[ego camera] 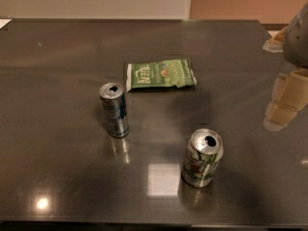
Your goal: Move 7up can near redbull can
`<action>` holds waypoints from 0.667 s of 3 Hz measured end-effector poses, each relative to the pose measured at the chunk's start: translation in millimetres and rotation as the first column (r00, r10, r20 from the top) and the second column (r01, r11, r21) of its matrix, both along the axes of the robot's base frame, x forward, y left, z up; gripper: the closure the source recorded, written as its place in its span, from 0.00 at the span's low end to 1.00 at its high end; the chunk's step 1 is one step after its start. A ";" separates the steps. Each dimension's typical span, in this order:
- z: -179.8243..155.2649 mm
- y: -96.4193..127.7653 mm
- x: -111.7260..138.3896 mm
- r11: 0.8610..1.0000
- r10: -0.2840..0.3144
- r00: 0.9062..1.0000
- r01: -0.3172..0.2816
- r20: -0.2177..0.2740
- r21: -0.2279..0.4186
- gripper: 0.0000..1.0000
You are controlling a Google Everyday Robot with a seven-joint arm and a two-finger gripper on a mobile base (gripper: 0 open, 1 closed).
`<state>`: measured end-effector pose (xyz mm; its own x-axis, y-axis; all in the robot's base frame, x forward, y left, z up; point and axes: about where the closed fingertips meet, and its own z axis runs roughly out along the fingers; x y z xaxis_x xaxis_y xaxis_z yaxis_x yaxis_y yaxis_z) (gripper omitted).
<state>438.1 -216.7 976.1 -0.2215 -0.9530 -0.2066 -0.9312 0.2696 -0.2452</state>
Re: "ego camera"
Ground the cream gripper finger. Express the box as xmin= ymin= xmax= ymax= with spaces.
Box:
xmin=263 ymin=27 xmax=287 ymax=53
xmin=263 ymin=68 xmax=308 ymax=132

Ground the green white 7up can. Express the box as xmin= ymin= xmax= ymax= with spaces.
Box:
xmin=181 ymin=128 xmax=223 ymax=188

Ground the blue silver redbull can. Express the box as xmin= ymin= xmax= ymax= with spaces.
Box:
xmin=99 ymin=83 xmax=129 ymax=138

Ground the green chips bag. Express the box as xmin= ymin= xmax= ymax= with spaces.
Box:
xmin=126 ymin=59 xmax=197 ymax=91

